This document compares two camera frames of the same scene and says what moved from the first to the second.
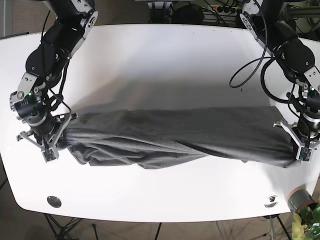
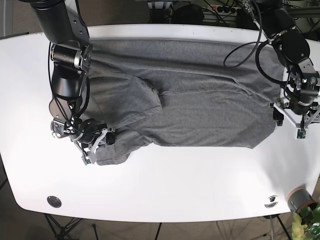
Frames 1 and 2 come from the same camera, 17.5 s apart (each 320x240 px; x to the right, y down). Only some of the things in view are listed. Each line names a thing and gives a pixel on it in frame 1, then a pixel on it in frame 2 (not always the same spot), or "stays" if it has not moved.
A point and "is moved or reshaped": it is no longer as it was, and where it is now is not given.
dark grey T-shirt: x=158 y=138 is moved or reshaped
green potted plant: x=307 y=226 stays
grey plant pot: x=298 y=197 stays
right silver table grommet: x=271 y=201 stays
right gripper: x=301 y=135 -> x=301 y=116
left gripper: x=48 y=134 -> x=90 y=151
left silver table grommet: x=54 y=201 stays
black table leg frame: x=60 y=231 stays
